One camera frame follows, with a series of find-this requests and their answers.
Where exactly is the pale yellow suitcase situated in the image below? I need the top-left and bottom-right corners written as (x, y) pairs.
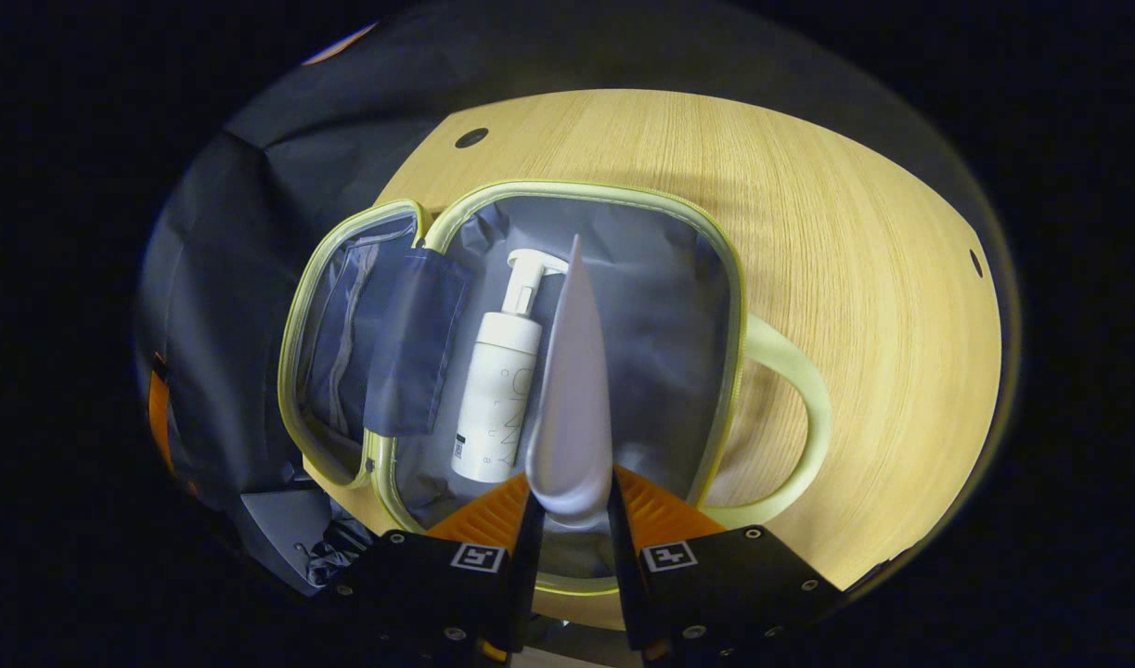
top-left (277, 179), bottom-right (832, 597)

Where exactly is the black backdrop cloth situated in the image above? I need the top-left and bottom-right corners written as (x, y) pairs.
top-left (135, 5), bottom-right (1004, 595)

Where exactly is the white pump bottle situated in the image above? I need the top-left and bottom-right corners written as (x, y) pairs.
top-left (450, 248), bottom-right (570, 484)

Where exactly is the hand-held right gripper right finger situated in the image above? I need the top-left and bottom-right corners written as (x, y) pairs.
top-left (607, 464), bottom-right (846, 662)

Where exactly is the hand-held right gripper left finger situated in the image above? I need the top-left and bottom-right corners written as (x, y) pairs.
top-left (330, 469), bottom-right (545, 664)

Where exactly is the frosted white tube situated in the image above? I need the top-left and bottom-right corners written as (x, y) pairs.
top-left (525, 234), bottom-right (614, 532)

